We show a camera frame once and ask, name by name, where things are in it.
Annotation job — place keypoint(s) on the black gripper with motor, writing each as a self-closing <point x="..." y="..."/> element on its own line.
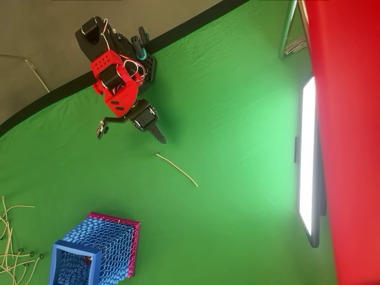
<point x="144" y="119"/>

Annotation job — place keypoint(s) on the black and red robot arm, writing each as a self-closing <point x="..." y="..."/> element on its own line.
<point x="104" y="62"/>

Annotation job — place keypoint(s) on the blue and magenta mesh basket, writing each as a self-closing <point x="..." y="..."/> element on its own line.
<point x="112" y="237"/>

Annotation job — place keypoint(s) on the green cloth with black rim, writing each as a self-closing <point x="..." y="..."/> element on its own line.
<point x="222" y="118"/>

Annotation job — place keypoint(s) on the black clamp with teal band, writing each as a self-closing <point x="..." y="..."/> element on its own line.
<point x="139" y="49"/>

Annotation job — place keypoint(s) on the bright LED light panel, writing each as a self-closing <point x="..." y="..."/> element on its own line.
<point x="307" y="148"/>

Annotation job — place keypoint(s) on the large red blurred object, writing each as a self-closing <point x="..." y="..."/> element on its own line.
<point x="350" y="133"/>

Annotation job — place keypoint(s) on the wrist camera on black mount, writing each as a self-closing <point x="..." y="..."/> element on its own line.
<point x="101" y="129"/>

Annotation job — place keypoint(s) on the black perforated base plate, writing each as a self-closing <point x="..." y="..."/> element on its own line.
<point x="150" y="66"/>

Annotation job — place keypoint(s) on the silver metal frame stand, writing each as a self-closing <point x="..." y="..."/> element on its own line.
<point x="285" y="32"/>

